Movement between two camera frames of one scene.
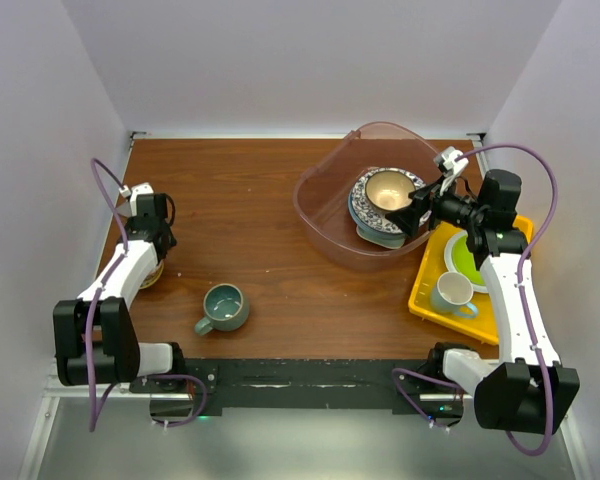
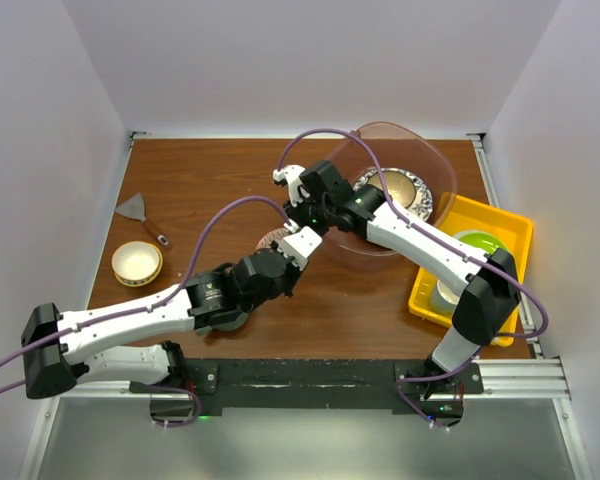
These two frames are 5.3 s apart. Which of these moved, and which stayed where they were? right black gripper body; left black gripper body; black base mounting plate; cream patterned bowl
Moved: left black gripper body; right black gripper body
Stayed: black base mounting plate; cream patterned bowl
